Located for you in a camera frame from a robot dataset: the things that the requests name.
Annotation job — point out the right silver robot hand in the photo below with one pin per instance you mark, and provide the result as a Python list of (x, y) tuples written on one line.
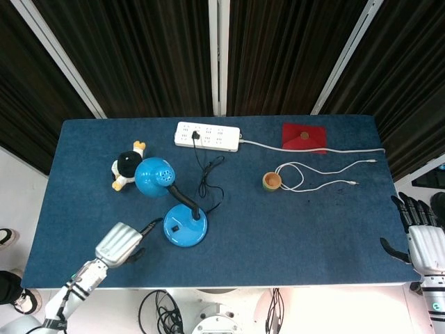
[(424, 240)]

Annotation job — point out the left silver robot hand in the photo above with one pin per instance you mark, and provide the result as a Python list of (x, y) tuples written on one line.
[(116, 243)]

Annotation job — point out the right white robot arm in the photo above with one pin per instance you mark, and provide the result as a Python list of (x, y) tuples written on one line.
[(434, 302)]

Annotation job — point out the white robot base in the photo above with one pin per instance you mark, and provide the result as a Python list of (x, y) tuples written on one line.
[(215, 313)]

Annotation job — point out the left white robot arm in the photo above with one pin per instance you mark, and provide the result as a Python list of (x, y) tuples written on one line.
[(73, 292)]

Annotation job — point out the blue desk lamp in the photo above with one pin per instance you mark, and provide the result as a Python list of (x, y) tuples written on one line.
[(174, 205)]

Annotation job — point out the black and white plush toy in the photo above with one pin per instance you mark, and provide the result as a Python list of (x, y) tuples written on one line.
[(126, 168)]

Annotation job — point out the blue table mat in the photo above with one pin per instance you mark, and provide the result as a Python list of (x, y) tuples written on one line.
[(243, 236)]

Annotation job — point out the white power strip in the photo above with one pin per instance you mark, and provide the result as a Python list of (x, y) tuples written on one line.
[(208, 136)]

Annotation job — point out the red envelope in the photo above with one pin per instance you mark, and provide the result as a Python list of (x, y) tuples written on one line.
[(305, 138)]

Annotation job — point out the small wooden cup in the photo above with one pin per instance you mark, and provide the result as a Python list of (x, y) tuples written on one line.
[(272, 181)]

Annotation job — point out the white frame post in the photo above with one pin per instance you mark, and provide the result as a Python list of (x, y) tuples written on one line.
[(62, 55), (217, 57), (344, 55)]

